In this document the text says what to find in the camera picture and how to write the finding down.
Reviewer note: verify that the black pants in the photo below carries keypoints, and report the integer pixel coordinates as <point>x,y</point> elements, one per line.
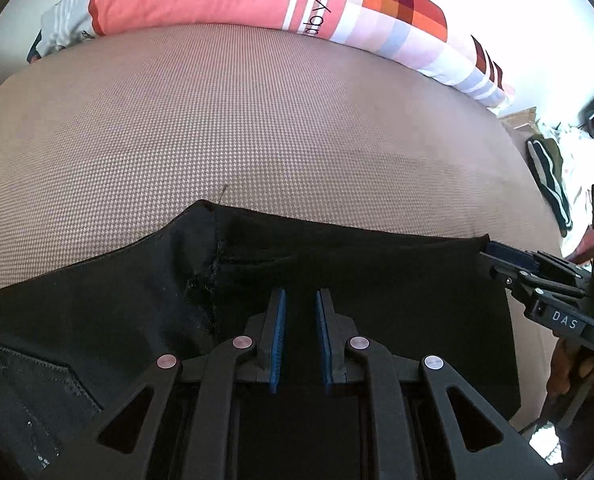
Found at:
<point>142,320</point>

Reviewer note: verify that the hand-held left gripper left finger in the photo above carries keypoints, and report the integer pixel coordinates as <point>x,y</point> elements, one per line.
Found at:
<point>276,340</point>

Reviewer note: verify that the pink checked pillow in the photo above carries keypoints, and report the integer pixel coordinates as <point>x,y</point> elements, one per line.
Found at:
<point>277,5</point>

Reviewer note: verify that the person's right hand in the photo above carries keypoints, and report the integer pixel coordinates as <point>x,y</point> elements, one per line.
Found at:
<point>562,367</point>

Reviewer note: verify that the dark white striped cloth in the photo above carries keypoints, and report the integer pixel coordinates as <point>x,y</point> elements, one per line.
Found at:
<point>552,180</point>

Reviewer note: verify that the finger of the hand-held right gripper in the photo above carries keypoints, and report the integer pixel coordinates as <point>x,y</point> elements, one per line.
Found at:
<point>537,280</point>
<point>509,254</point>

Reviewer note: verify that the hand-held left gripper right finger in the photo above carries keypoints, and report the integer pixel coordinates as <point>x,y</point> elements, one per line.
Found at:
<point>324,340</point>

